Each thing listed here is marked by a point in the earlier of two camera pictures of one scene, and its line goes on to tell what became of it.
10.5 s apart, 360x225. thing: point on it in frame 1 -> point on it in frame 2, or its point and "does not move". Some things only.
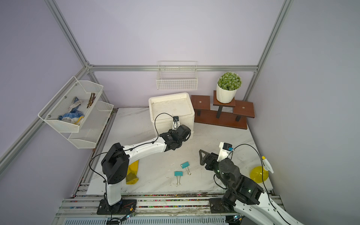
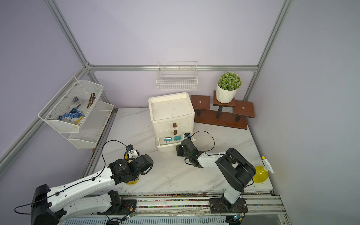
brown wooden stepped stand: [234, 115] does not move
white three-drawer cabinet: [164, 106] does not move
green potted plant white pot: [227, 85] does not move
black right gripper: [202, 160] -> [179, 150]
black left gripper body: [180, 144] -> [137, 176]
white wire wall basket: [177, 75] does not move
